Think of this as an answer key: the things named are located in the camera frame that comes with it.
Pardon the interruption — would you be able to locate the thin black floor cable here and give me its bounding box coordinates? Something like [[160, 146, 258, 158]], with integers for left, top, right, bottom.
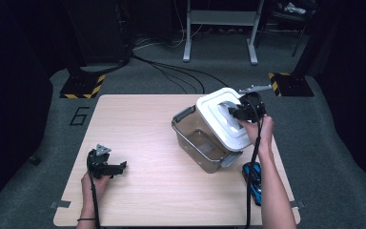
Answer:
[[146, 60, 227, 89], [132, 53, 206, 94]]

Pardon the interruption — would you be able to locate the person's left hand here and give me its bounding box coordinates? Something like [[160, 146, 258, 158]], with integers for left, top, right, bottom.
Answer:
[[80, 173, 112, 208]]

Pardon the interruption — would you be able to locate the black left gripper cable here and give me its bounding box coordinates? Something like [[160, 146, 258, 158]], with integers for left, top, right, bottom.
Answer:
[[89, 171, 102, 229]]

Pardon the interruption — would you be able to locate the blue toy car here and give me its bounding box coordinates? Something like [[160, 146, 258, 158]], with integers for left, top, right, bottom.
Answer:
[[241, 161, 263, 207]]

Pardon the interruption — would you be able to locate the grey tape piece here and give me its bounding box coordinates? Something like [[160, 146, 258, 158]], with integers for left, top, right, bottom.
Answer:
[[291, 199, 307, 210], [49, 199, 72, 210]]

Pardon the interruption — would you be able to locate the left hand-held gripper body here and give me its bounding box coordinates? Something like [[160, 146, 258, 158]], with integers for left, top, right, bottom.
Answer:
[[86, 143, 116, 179]]

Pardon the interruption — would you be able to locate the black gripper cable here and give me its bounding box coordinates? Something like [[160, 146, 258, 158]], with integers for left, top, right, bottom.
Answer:
[[245, 115, 265, 229], [89, 171, 102, 229]]

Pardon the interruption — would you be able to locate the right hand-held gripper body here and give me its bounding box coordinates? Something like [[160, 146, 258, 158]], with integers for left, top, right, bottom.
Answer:
[[237, 84, 273, 124]]

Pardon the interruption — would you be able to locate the black cabinet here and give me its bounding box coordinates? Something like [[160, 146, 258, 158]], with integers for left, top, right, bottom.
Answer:
[[64, 0, 135, 65]]

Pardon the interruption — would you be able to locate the white box lid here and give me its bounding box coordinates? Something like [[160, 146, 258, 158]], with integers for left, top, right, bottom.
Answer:
[[195, 87, 255, 153]]

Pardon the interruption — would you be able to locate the black yellow striped stand base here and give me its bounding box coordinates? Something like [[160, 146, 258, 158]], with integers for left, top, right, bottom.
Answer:
[[268, 72, 315, 98], [59, 70, 107, 99]]

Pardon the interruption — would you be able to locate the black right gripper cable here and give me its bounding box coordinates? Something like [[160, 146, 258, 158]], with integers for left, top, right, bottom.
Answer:
[[245, 115, 265, 229]]

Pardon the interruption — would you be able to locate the small black floor object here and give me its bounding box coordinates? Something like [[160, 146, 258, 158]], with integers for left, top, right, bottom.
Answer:
[[28, 155, 43, 167]]

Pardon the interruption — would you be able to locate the dark chair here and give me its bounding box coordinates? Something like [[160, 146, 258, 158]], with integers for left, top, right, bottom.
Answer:
[[260, 0, 318, 58]]

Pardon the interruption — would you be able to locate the person's right hand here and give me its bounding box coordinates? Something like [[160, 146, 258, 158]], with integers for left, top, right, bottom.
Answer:
[[237, 115, 275, 155]]

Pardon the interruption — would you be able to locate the white metal stand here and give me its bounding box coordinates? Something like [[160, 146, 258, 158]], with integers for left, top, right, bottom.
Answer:
[[182, 0, 267, 66]]

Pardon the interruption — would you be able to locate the clear plastic storage box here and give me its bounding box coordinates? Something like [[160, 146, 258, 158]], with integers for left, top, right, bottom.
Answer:
[[171, 105, 244, 175]]

